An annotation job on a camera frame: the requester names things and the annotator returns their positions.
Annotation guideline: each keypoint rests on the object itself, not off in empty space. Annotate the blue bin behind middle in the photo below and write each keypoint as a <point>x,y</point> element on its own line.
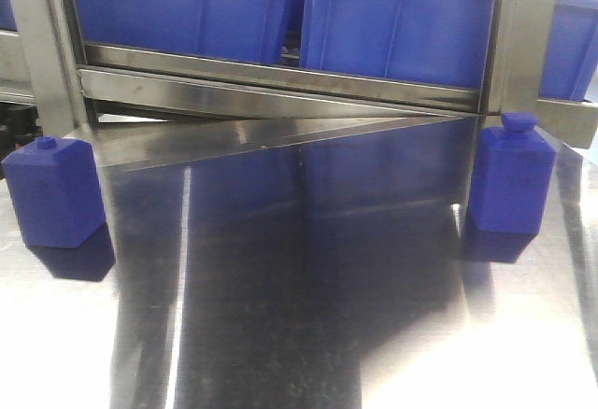
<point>438,42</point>

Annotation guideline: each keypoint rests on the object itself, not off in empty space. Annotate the blue bin behind right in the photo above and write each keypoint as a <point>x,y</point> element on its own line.
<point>571,56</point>

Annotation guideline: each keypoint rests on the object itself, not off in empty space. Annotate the stainless steel shelf frame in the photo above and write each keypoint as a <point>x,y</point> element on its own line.
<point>46,63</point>

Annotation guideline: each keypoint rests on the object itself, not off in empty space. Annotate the blue bin behind left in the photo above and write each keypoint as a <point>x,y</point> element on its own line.
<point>243,30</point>

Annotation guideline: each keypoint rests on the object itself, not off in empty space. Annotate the blue bin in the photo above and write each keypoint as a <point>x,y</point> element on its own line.
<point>571,56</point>
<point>438,42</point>
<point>243,30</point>

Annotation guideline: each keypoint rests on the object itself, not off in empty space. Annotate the blue bottle-shaped part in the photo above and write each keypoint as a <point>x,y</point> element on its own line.
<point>512,170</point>
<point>55,191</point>

